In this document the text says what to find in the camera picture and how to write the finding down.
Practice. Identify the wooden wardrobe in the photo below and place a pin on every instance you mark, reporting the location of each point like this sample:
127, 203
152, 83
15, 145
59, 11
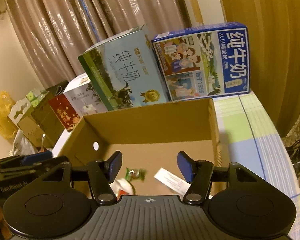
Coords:
270, 42

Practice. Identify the yellow plastic bag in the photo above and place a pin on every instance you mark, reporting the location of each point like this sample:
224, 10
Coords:
2, 115

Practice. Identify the brown curtain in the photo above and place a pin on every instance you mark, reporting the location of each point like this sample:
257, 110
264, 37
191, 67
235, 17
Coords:
72, 17

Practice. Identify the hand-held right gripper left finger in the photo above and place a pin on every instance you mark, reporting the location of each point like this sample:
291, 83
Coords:
113, 167

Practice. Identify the green candy wrapper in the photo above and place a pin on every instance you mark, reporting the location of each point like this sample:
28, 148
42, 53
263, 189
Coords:
135, 174

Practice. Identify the green milk carton box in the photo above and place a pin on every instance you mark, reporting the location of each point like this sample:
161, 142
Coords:
125, 72

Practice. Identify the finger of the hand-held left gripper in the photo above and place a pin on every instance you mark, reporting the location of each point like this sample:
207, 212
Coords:
50, 162
37, 156

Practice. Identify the white appliance box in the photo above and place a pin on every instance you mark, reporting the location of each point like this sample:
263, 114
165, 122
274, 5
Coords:
77, 97

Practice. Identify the red gift box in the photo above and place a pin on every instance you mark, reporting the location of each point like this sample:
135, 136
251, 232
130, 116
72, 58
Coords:
63, 112

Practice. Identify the white paper card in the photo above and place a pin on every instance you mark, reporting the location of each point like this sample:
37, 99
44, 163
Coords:
171, 180

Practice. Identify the carton with white hang tab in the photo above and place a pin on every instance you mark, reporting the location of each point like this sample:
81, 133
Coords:
20, 116

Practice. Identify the blue milk carton box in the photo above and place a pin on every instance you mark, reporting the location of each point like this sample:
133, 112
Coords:
210, 60

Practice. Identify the green tissue packs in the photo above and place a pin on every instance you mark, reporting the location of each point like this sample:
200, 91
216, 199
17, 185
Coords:
34, 98

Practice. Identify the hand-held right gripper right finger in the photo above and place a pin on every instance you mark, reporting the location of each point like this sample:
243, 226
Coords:
185, 167

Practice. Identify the dark brown cardboard box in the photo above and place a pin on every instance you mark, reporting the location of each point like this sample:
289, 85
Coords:
46, 120

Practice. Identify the wooden wall strip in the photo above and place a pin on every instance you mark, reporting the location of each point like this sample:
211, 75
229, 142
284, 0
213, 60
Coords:
195, 5

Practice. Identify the white plastic bag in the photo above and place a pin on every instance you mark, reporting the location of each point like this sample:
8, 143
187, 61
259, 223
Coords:
25, 143

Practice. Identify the white and red packet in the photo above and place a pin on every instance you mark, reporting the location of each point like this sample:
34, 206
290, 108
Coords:
125, 188

